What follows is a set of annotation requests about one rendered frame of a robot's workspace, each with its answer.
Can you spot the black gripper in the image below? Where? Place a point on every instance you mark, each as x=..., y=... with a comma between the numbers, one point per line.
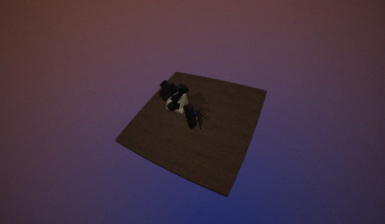
x=168, y=91

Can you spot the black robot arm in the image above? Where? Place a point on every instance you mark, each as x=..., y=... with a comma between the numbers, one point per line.
x=181, y=90

